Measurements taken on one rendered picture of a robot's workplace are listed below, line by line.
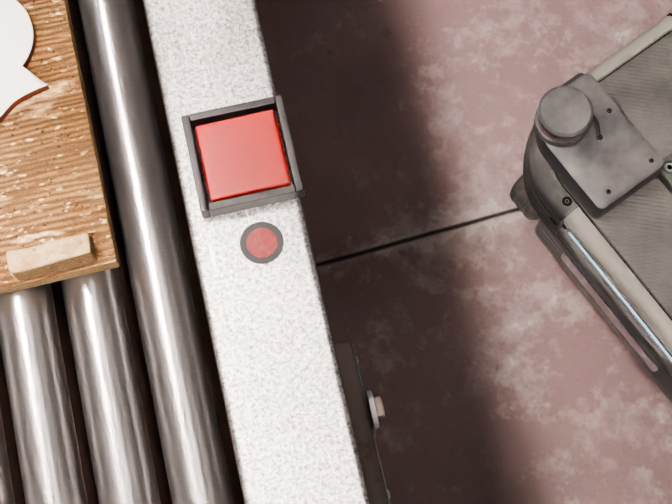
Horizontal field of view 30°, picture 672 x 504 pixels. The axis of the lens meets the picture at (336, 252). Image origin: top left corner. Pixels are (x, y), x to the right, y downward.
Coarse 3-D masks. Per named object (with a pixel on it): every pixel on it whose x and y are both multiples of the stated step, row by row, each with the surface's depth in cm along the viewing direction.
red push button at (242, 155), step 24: (240, 120) 92; (264, 120) 92; (216, 144) 91; (240, 144) 91; (264, 144) 91; (216, 168) 91; (240, 168) 91; (264, 168) 91; (216, 192) 90; (240, 192) 90
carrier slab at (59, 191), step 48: (48, 0) 94; (48, 48) 93; (48, 96) 92; (0, 144) 91; (48, 144) 91; (0, 192) 90; (48, 192) 90; (96, 192) 90; (0, 240) 89; (48, 240) 89; (96, 240) 89; (0, 288) 88
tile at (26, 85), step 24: (0, 0) 93; (0, 24) 92; (24, 24) 92; (0, 48) 92; (24, 48) 92; (0, 72) 92; (24, 72) 91; (0, 96) 91; (24, 96) 91; (0, 120) 91
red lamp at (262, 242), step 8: (256, 232) 91; (264, 232) 91; (272, 232) 91; (248, 240) 91; (256, 240) 91; (264, 240) 91; (272, 240) 91; (248, 248) 91; (256, 248) 91; (264, 248) 91; (272, 248) 91; (256, 256) 91; (264, 256) 91
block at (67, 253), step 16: (64, 240) 86; (80, 240) 86; (16, 256) 86; (32, 256) 86; (48, 256) 86; (64, 256) 86; (80, 256) 86; (96, 256) 88; (16, 272) 86; (32, 272) 87; (48, 272) 88
